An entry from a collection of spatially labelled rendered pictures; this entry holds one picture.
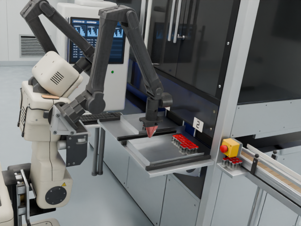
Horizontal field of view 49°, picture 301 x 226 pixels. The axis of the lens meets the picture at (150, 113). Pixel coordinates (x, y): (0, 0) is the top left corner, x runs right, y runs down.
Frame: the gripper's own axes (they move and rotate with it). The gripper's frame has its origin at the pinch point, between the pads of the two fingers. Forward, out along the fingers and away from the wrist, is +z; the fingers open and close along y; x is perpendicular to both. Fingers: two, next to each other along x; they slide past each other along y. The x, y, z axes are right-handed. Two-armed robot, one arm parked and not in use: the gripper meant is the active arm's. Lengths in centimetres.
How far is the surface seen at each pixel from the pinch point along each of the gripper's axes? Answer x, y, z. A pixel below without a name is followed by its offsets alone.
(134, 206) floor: 72, 36, 103
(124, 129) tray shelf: 39.8, 6.3, 14.7
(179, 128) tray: 28, 39, 14
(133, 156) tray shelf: 7.7, -4.0, 14.8
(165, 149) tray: 9.6, 16.9, 15.1
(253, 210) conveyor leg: -32, 50, 37
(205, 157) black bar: -7.8, 31.7, 14.3
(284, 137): 2, 110, 20
